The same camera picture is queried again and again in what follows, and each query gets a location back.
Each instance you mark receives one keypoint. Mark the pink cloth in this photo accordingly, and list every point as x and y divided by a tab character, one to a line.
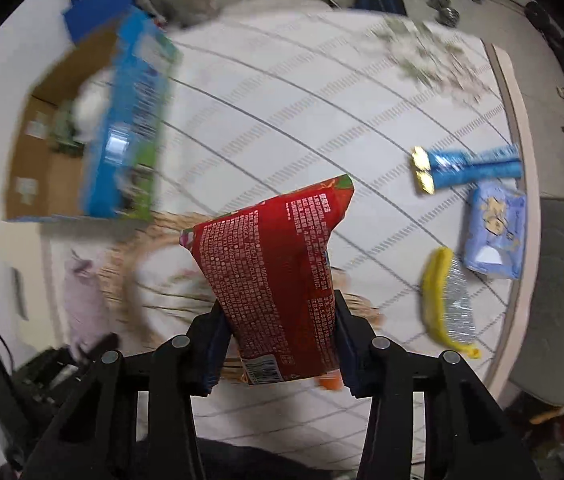
82	300

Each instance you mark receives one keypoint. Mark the grey chair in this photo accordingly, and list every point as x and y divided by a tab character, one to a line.
556	300

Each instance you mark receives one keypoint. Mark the white patterned bed sheet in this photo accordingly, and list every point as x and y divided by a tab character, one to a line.
312	135

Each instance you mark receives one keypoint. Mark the light blue tissue pack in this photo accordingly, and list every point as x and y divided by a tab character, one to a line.
496	232

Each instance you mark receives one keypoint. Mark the blue cardboard box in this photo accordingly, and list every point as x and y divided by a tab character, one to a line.
87	125

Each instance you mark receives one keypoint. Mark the red snack packet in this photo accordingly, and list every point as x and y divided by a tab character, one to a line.
277	285

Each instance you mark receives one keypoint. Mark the blue tube packet gold ends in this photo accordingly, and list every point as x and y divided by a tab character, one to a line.
466	167

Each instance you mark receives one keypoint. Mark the white plush toy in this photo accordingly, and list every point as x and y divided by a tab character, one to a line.
91	105

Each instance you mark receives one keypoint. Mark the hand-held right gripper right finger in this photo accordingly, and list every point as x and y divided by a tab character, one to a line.
345	355

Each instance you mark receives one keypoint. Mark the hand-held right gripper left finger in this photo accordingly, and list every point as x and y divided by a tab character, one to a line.
210	355

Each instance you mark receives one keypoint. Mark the yellow silver brush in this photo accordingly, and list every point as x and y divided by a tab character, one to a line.
449	305

